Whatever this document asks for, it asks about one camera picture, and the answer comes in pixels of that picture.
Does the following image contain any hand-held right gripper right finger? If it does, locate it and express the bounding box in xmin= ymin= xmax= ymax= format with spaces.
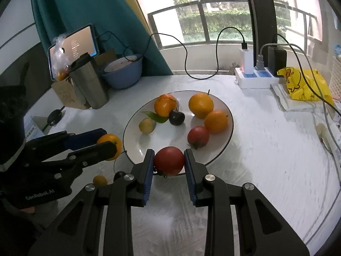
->
xmin=184 ymin=148 xmax=311 ymax=256

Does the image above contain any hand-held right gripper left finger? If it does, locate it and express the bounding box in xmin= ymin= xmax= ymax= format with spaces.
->
xmin=28 ymin=148 xmax=155 ymax=256

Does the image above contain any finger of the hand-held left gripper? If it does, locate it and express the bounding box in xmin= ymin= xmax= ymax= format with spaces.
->
xmin=40 ymin=140 xmax=118 ymax=171
xmin=27 ymin=128 xmax=107 ymax=150

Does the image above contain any red tomato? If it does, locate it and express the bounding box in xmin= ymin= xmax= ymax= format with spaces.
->
xmin=187 ymin=126 xmax=210 ymax=150
xmin=154 ymin=146 xmax=185 ymax=178

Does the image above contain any white plate with dark rim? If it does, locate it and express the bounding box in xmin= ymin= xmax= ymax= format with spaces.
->
xmin=123 ymin=90 xmax=234 ymax=167

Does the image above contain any small yellow-green fruit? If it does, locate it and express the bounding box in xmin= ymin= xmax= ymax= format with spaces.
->
xmin=92 ymin=175 xmax=108 ymax=188
xmin=139 ymin=118 xmax=156 ymax=134

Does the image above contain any large orange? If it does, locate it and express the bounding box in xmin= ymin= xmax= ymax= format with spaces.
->
xmin=188 ymin=91 xmax=214 ymax=119

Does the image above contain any orange with green leaf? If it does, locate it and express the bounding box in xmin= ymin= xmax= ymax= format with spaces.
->
xmin=142 ymin=93 xmax=179 ymax=124

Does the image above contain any black round object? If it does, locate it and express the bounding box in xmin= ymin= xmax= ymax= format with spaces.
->
xmin=47 ymin=109 xmax=63 ymax=127

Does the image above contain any brown cardboard box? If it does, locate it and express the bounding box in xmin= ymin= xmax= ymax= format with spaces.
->
xmin=51 ymin=48 xmax=118 ymax=110

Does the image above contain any stainless steel thermos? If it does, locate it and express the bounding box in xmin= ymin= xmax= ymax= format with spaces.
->
xmin=69 ymin=53 xmax=109 ymax=110

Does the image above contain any blue and white tissue box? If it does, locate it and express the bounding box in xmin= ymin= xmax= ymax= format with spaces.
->
xmin=24 ymin=115 xmax=51 ymax=140

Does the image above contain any blue bowl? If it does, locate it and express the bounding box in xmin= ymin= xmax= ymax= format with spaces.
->
xmin=101 ymin=55 xmax=143 ymax=90

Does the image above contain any clear plastic bag of fruit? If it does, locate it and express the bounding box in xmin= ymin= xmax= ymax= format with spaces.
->
xmin=52 ymin=36 xmax=72 ymax=82

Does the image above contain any tablet with lit screen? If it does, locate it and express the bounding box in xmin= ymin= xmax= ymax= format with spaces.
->
xmin=48 ymin=24 xmax=100 ymax=80

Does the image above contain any white power strip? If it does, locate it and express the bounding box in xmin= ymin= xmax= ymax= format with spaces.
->
xmin=234 ymin=67 xmax=279 ymax=89

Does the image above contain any folded white cloth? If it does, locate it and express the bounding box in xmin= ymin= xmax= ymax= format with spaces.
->
xmin=270 ymin=83 xmax=324 ymax=112

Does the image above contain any white charger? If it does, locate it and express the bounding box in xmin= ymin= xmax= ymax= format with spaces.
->
xmin=239 ymin=43 xmax=253 ymax=74

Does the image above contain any teal curtain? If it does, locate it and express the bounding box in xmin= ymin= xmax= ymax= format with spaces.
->
xmin=30 ymin=0 xmax=173 ymax=76

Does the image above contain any yellow plastic bag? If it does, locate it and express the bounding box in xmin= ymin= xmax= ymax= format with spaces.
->
xmin=277 ymin=67 xmax=335 ymax=106

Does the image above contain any white tube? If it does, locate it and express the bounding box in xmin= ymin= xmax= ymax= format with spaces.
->
xmin=316 ymin=123 xmax=341 ymax=155

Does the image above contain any black charger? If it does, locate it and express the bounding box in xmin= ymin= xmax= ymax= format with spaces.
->
xmin=267 ymin=46 xmax=288 ymax=77

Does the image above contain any metal balcony railing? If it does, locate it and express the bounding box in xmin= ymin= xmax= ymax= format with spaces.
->
xmin=147 ymin=0 xmax=317 ymax=47

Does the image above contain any white perforated basket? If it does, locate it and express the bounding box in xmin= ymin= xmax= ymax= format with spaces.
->
xmin=329 ymin=56 xmax=341 ymax=99

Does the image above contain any black charging cable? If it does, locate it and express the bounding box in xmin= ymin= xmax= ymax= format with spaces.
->
xmin=97 ymin=27 xmax=248 ymax=80

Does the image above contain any grey plug and cable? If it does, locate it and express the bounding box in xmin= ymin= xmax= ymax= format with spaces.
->
xmin=255 ymin=43 xmax=341 ymax=166

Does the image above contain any thin black cable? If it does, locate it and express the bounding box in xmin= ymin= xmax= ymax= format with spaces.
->
xmin=273 ymin=33 xmax=337 ymax=107

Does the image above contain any black window frame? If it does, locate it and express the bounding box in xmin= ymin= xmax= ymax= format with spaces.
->
xmin=241 ymin=0 xmax=276 ymax=67

